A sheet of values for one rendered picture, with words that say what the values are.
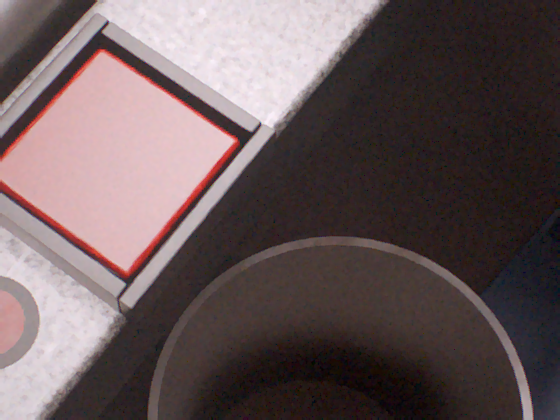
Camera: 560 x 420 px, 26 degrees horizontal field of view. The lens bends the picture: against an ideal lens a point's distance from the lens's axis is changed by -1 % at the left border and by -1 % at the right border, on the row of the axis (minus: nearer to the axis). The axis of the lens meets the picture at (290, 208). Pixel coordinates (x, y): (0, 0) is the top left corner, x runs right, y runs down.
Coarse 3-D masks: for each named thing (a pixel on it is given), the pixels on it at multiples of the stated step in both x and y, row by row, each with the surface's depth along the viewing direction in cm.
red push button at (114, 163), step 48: (96, 96) 40; (144, 96) 40; (48, 144) 39; (96, 144) 39; (144, 144) 39; (192, 144) 39; (48, 192) 38; (96, 192) 38; (144, 192) 39; (192, 192) 39; (96, 240) 38; (144, 240) 38
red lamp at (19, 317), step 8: (0, 296) 38; (8, 296) 38; (0, 304) 38; (8, 304) 38; (16, 304) 38; (0, 312) 38; (8, 312) 38; (16, 312) 38; (0, 320) 38; (8, 320) 38; (16, 320) 38; (0, 328) 38; (8, 328) 38; (16, 328) 38; (0, 336) 38; (8, 336) 38; (16, 336) 38; (0, 344) 38; (8, 344) 38; (0, 352) 38
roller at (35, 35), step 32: (0, 0) 42; (32, 0) 43; (64, 0) 43; (96, 0) 45; (0, 32) 42; (32, 32) 43; (64, 32) 44; (0, 64) 42; (32, 64) 44; (0, 96) 43
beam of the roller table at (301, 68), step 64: (128, 0) 43; (192, 0) 43; (256, 0) 43; (320, 0) 43; (384, 0) 44; (192, 64) 42; (256, 64) 42; (320, 64) 42; (320, 128) 46; (256, 192) 43; (0, 256) 39; (192, 256) 41; (64, 320) 38; (128, 320) 39; (0, 384) 37; (64, 384) 37
